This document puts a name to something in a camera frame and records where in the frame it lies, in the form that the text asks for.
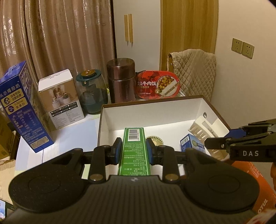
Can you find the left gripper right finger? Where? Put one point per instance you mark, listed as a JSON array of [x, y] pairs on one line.
[[164, 156]]

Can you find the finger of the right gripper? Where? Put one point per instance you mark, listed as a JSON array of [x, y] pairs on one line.
[[254, 128], [264, 141]]

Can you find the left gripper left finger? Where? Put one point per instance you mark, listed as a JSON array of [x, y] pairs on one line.
[[103, 156]]

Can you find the blue handheld mini fan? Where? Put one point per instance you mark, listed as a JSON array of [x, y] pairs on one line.
[[157, 141]]

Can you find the white hair claw clip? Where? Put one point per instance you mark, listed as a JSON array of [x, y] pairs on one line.
[[203, 129]]

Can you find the blue white medicine box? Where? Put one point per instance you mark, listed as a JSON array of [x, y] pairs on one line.
[[190, 141]]

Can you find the green medicine box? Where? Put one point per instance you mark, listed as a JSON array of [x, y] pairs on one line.
[[134, 156]]

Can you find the pastel checked table cloth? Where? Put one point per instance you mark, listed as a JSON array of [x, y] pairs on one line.
[[82, 134]]

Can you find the brown cardboard storage box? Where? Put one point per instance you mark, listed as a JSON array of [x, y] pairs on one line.
[[169, 118]]

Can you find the glass jar green lid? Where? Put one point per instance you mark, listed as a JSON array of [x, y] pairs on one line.
[[91, 90]]

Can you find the red instant rice bowl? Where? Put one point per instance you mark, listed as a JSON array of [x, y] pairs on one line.
[[152, 84]]

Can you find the white humidifier product box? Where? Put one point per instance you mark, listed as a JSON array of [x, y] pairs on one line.
[[59, 98]]

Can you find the brown metal canister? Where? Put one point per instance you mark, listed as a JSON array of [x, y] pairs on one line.
[[121, 80]]

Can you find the tall blue milk carton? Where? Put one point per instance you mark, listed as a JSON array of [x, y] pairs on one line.
[[21, 103]]

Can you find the wooden door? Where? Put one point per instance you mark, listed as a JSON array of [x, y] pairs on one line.
[[185, 25]]

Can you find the beige patterned curtain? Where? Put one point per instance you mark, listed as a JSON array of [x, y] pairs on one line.
[[52, 36]]

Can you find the wall power sockets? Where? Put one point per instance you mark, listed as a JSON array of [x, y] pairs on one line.
[[242, 48]]

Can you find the brown cardboard carton with handle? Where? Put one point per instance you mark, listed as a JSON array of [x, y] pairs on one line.
[[6, 139]]

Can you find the wooden incense sticks on wall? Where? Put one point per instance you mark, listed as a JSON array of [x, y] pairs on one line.
[[128, 29]]

